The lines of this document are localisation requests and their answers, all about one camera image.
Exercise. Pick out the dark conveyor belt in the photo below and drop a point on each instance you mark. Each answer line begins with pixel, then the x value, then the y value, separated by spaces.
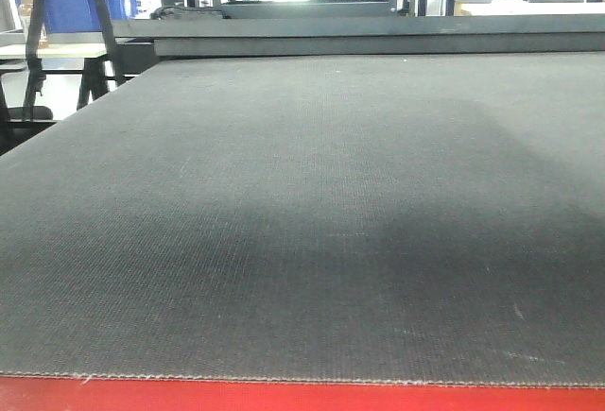
pixel 412 220

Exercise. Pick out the red conveyor edge frame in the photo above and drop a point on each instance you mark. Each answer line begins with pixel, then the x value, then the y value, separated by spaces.
pixel 90 393

